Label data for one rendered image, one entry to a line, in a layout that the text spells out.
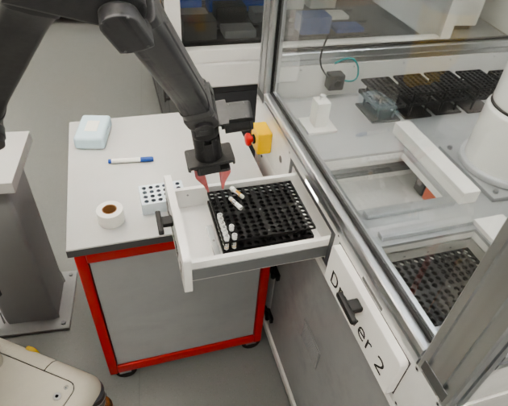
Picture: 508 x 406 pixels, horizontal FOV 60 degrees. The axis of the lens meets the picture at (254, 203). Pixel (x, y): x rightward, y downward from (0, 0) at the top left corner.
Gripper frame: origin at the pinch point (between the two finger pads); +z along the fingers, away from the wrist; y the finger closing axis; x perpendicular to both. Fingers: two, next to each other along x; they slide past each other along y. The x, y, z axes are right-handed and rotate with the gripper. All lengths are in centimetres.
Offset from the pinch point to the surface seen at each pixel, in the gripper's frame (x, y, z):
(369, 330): -37.4, 22.4, 11.4
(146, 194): 19.9, -18.2, 14.9
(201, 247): -5.9, -6.0, 12.7
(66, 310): 43, -67, 87
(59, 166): 147, -79, 87
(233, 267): -15.0, 0.2, 11.2
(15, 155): 49, -57, 13
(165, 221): -3.4, -12.5, 4.2
